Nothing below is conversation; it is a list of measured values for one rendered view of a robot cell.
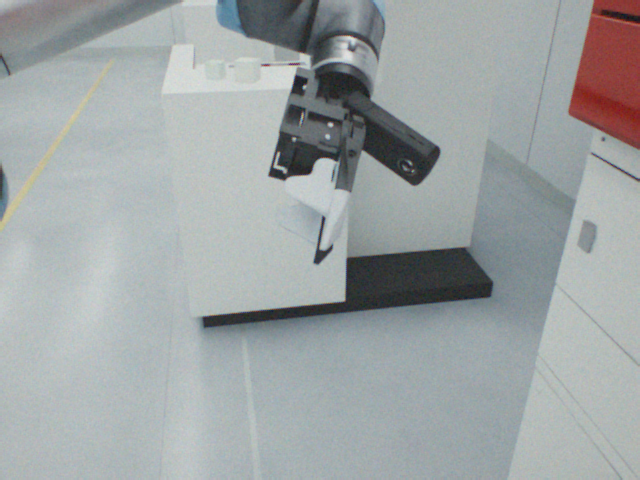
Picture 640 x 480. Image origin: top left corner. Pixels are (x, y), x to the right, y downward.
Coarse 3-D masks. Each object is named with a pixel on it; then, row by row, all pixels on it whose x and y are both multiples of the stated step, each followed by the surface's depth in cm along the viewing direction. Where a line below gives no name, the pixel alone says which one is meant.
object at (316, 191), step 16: (320, 160) 52; (304, 176) 50; (320, 176) 51; (336, 176) 50; (288, 192) 49; (304, 192) 49; (320, 192) 50; (336, 192) 49; (320, 208) 49; (336, 208) 48; (336, 224) 48
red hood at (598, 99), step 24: (600, 0) 59; (624, 0) 55; (600, 24) 59; (624, 24) 56; (600, 48) 59; (624, 48) 56; (600, 72) 60; (624, 72) 56; (576, 96) 64; (600, 96) 60; (624, 96) 56; (600, 120) 60; (624, 120) 57
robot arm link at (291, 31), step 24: (216, 0) 62; (240, 0) 61; (264, 0) 59; (288, 0) 59; (312, 0) 61; (240, 24) 63; (264, 24) 62; (288, 24) 62; (312, 24) 62; (288, 48) 65
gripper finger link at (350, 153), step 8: (352, 136) 52; (360, 136) 52; (344, 144) 51; (352, 144) 51; (360, 144) 51; (344, 152) 51; (352, 152) 50; (344, 160) 50; (352, 160) 50; (344, 168) 50; (352, 168) 50; (344, 176) 50; (352, 176) 49; (336, 184) 49; (344, 184) 49; (352, 184) 49
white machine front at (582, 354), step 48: (624, 144) 64; (624, 192) 65; (576, 240) 74; (624, 240) 65; (576, 288) 75; (624, 288) 66; (576, 336) 76; (624, 336) 67; (576, 384) 77; (624, 384) 68; (624, 432) 68
